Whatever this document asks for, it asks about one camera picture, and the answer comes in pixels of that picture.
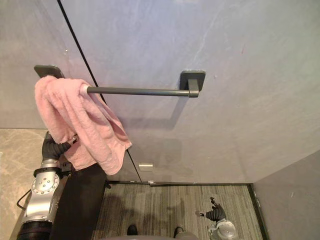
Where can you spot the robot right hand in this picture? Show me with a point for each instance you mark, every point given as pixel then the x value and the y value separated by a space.
pixel 215 213

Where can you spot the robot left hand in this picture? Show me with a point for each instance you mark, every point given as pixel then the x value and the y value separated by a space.
pixel 51 148

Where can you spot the pink towel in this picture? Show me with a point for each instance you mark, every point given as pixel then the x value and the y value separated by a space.
pixel 82 120

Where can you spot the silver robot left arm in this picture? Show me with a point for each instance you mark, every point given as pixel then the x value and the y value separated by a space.
pixel 42 198

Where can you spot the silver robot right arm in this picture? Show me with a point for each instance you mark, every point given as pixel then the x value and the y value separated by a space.
pixel 223 229

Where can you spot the dark robot right foot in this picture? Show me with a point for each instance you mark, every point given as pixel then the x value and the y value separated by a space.
pixel 179 231

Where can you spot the dark robot foot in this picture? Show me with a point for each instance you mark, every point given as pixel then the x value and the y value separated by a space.
pixel 179 231
pixel 132 229

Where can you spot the black cabinet panel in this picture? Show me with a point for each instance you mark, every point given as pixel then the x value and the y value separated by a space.
pixel 77 202

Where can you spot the dark robot left foot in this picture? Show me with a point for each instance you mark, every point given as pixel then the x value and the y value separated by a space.
pixel 132 229

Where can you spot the grey towel bar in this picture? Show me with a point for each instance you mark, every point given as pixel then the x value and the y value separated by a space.
pixel 140 90

